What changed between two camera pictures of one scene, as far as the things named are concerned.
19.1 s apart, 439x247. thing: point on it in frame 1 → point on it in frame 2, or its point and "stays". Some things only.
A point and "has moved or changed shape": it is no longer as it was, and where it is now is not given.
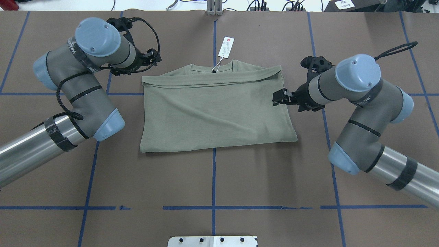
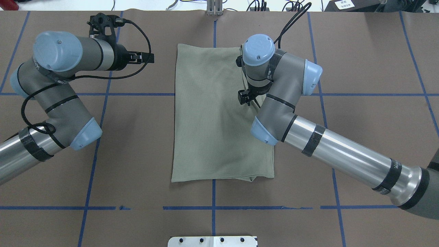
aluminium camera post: (214, 7) stays
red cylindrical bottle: (9, 5) stays
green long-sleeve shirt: (193, 106) has moved or changed shape
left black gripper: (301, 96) → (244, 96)
